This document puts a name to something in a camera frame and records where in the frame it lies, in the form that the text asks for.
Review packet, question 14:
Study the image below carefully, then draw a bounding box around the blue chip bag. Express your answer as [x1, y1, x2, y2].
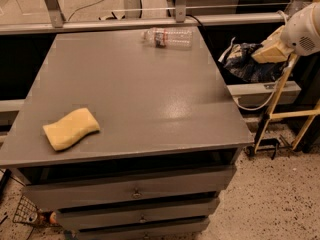
[218, 38, 287, 85]

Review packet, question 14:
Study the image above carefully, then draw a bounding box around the yellow wooden stand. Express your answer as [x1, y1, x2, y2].
[245, 0, 320, 158]

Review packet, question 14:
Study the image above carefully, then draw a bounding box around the bottom grey drawer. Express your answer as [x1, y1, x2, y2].
[77, 217, 209, 240]

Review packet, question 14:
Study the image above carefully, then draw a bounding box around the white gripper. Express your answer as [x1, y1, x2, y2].
[251, 2, 320, 64]

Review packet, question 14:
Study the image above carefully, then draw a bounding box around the black cable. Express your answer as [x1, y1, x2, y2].
[186, 14, 214, 52]

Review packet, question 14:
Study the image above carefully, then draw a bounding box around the white cable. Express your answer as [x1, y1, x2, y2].
[234, 10, 292, 112]

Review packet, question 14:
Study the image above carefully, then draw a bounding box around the grey drawer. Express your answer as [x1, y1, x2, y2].
[24, 165, 236, 210]
[77, 217, 209, 240]
[57, 198, 220, 231]

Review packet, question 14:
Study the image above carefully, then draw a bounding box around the top grey drawer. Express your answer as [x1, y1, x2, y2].
[24, 165, 236, 210]

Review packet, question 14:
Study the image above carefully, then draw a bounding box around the grey metal railing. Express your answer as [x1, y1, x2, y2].
[0, 0, 320, 36]

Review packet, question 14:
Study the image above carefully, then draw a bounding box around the grey drawer cabinet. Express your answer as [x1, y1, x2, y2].
[0, 28, 255, 240]

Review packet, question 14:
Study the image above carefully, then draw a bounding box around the middle grey drawer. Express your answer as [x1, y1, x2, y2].
[57, 198, 220, 231]

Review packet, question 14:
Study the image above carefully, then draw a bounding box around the clear plastic water bottle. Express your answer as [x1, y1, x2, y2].
[141, 27, 193, 49]

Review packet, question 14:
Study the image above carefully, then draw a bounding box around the yellow sponge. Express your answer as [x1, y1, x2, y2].
[43, 108, 100, 151]

